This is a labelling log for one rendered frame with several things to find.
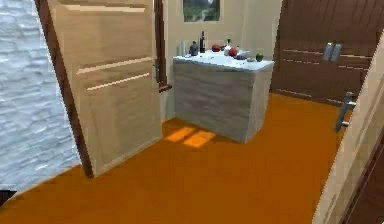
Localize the light wooden room door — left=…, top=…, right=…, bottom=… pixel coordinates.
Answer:
left=34, top=0, right=163, bottom=179

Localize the pale wooden room door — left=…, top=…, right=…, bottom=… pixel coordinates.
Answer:
left=312, top=31, right=384, bottom=224

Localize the grey door lever handle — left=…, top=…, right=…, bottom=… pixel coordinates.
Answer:
left=334, top=91, right=357, bottom=134

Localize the silver cupboard handle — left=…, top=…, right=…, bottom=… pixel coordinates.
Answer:
left=322, top=42, right=334, bottom=62
left=330, top=43, right=343, bottom=64

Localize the grey wooden kitchen counter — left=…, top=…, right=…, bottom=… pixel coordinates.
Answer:
left=172, top=50, right=275, bottom=145

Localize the dark brown wooden cupboard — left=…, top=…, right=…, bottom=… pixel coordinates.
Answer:
left=270, top=0, right=384, bottom=108

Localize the framed green landscape picture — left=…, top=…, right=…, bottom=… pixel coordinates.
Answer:
left=182, top=0, right=222, bottom=23

